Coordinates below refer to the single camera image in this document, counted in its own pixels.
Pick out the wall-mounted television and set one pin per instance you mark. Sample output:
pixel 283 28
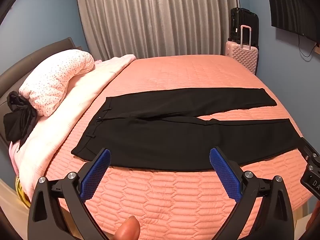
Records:
pixel 287 5

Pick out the grey curtain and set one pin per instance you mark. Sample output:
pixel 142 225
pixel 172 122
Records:
pixel 155 17

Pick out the yellow item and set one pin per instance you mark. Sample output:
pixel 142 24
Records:
pixel 21 192

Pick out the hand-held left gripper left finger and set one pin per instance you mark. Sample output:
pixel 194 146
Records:
pixel 96 175

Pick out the black pants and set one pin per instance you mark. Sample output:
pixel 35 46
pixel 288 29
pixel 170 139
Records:
pixel 175 140

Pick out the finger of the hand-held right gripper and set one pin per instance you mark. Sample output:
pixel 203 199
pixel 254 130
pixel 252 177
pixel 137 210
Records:
pixel 308 152

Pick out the black suitcase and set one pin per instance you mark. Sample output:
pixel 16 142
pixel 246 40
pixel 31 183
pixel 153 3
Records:
pixel 237 22

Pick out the person's left hand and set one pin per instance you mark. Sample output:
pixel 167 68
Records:
pixel 128 230

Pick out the black cloth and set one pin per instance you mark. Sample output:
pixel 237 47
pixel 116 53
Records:
pixel 17 125

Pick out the pale pink blanket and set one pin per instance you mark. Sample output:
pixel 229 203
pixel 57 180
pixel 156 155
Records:
pixel 75 97

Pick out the pink suitcase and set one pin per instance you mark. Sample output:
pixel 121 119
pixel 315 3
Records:
pixel 246 57

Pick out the wall power outlet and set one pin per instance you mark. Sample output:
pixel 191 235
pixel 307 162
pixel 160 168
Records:
pixel 317 49

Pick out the bed with salmon quilt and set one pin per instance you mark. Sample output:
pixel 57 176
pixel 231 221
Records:
pixel 175 75

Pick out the floral pink pillow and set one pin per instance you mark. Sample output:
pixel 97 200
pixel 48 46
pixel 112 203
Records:
pixel 57 80

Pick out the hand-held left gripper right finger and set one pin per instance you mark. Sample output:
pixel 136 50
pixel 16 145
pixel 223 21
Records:
pixel 225 173

